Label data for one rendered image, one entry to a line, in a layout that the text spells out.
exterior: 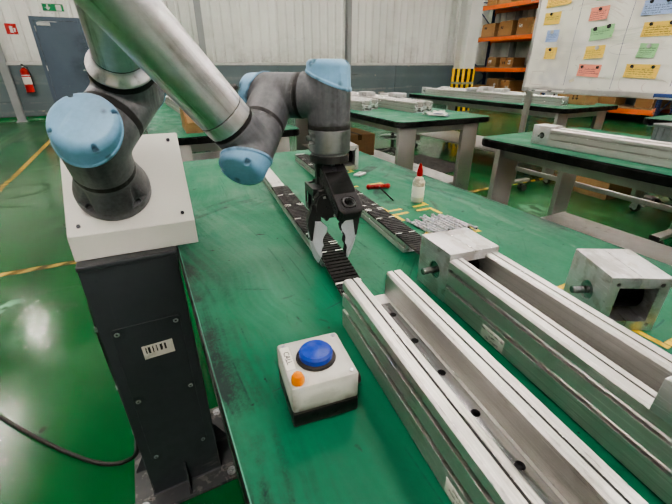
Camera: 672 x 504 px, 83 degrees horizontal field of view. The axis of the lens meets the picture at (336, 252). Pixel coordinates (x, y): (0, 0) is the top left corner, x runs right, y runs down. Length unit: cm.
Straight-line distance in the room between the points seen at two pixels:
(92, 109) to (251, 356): 51
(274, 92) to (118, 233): 47
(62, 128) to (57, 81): 1063
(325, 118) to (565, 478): 56
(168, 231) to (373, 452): 67
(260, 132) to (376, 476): 48
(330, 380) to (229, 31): 1139
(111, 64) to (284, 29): 1135
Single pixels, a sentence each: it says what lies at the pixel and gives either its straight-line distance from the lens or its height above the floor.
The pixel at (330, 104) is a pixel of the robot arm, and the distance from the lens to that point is 66.
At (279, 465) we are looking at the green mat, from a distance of 46.
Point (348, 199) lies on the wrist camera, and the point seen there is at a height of 95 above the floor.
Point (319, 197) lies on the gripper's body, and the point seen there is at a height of 94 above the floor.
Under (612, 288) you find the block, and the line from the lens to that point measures 70.
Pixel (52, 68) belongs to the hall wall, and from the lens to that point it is 1143.
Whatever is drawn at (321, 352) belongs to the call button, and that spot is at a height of 85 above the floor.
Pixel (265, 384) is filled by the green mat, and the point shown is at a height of 78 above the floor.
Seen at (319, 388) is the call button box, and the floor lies 83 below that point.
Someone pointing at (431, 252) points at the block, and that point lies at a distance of 70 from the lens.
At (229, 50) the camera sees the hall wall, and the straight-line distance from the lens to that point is 1163.
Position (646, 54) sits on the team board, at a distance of 355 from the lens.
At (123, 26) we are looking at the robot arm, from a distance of 55.
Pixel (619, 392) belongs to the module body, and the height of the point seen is 86.
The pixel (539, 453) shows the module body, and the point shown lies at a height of 84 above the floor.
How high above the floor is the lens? 115
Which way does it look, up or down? 26 degrees down
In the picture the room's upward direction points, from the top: straight up
